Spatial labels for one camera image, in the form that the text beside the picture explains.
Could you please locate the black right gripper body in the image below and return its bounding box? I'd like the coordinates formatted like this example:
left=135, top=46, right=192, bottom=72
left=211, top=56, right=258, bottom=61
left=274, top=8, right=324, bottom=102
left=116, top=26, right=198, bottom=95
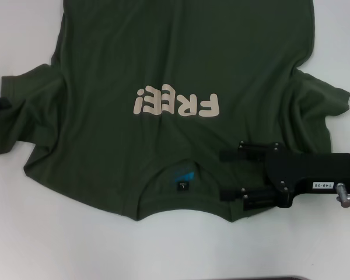
left=264, top=142, right=350, bottom=208

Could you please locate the dark green FREE! t-shirt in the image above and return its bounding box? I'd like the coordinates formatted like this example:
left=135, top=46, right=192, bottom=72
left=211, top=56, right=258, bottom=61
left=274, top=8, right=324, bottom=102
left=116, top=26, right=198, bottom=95
left=0, top=0, right=350, bottom=239

